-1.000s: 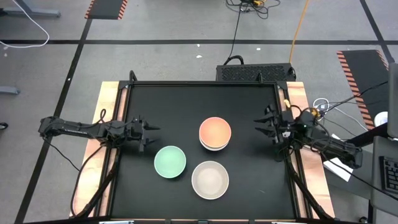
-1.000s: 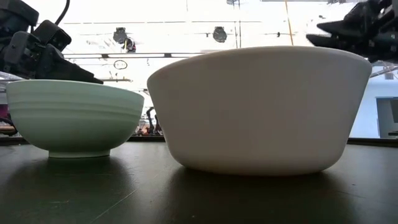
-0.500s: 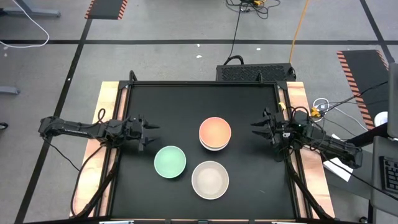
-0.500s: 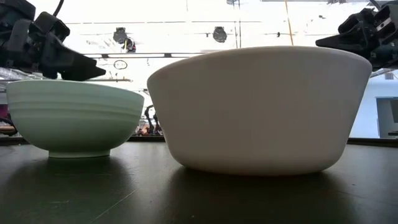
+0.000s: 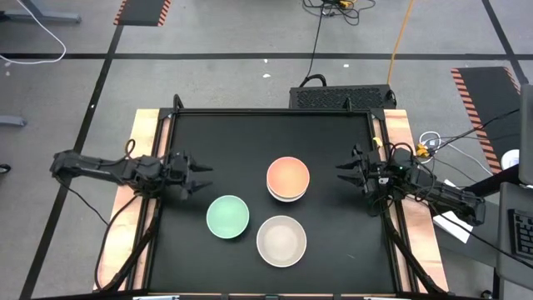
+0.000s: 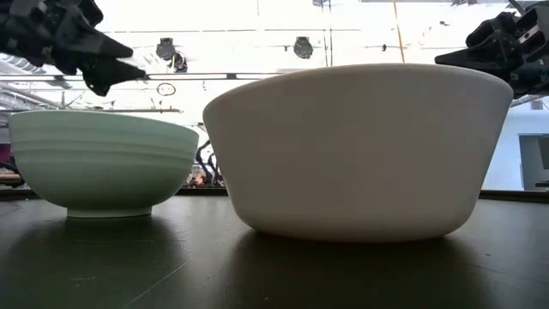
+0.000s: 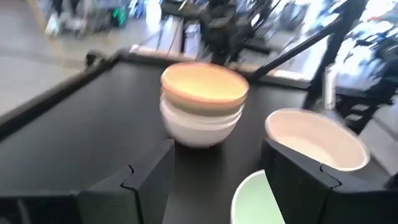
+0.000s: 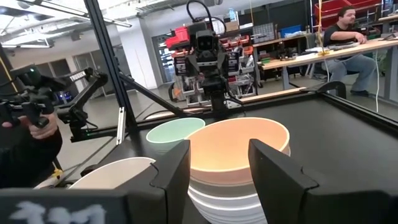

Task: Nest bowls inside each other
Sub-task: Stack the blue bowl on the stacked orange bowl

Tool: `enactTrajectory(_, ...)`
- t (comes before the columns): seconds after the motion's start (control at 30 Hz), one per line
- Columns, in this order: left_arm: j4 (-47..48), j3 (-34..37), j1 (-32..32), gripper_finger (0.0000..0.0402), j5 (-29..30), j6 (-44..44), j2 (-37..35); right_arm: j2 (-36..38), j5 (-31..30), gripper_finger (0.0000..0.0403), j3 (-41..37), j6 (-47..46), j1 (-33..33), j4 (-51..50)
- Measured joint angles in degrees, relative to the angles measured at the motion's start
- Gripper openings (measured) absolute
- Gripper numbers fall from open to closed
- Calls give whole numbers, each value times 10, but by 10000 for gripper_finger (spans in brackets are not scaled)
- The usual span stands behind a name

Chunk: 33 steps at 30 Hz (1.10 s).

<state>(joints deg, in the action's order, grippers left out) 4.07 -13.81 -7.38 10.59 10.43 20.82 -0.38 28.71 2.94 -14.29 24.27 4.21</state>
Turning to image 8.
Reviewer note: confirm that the red storage bin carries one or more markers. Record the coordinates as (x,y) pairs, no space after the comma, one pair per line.
(329,9)

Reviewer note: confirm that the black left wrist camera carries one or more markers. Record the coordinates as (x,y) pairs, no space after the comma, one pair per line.
(206,42)

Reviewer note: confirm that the blue box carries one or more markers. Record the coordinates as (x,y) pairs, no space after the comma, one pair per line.
(290,31)

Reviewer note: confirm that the black aluminium table frame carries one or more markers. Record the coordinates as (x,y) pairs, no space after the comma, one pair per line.
(105,46)

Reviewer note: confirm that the wooden workbench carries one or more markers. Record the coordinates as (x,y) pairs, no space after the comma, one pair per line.
(342,51)

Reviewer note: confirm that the silver frame bracket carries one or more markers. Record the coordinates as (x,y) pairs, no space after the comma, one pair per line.
(120,127)

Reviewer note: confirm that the orange ridged bowl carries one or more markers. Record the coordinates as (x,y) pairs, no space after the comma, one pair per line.
(230,146)

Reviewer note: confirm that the person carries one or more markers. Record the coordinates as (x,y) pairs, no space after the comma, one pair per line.
(339,34)

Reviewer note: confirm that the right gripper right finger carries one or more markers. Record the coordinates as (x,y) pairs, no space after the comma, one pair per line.
(273,186)

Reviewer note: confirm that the person's hand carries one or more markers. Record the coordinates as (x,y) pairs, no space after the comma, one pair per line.
(43,129)

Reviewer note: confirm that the person's forearm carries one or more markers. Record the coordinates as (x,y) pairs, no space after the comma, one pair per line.
(25,161)

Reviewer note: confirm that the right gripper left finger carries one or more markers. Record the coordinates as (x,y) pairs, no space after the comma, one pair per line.
(174,186)

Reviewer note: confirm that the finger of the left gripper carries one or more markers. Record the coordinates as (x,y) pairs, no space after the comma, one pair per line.
(213,85)
(223,85)

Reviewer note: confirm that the white ridged bowl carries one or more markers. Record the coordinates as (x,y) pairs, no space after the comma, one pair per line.
(227,211)

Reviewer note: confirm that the large beige bowl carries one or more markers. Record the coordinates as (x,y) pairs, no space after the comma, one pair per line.
(115,174)

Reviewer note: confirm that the green ridged bowl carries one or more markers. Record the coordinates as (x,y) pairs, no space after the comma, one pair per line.
(174,130)

